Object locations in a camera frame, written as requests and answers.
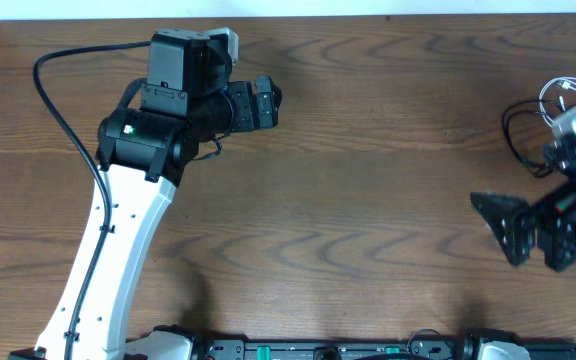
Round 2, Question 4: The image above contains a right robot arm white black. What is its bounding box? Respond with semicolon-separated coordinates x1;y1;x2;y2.
470;105;576;272

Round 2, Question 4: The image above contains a black usb cable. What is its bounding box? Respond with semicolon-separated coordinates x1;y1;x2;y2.
500;94;576;180

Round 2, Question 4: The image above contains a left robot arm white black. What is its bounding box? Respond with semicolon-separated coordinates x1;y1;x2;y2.
13;28;282;359

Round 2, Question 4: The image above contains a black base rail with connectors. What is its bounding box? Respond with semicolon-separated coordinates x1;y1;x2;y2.
122;324;576;360

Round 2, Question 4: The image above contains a white usb cable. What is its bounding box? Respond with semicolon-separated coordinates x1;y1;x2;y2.
537;76;576;129

